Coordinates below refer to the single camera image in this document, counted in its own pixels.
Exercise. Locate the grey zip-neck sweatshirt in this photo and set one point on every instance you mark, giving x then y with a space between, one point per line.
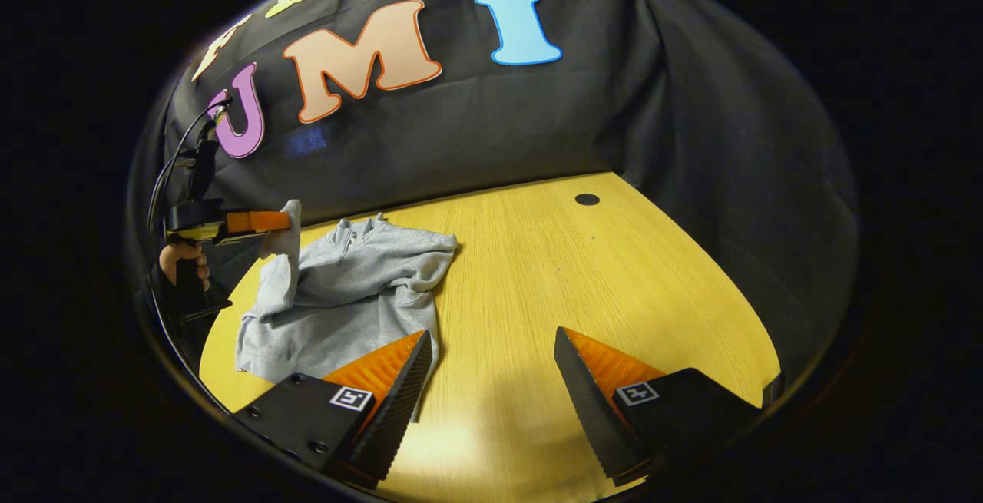
353 288

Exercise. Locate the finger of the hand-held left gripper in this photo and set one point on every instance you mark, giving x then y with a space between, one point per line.
257 221

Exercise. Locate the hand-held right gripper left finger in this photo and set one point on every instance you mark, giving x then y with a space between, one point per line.
395 418

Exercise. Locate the black backdrop cloth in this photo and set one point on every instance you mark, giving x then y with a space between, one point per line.
691 104

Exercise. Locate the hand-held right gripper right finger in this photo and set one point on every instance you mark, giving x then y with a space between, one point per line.
595 418

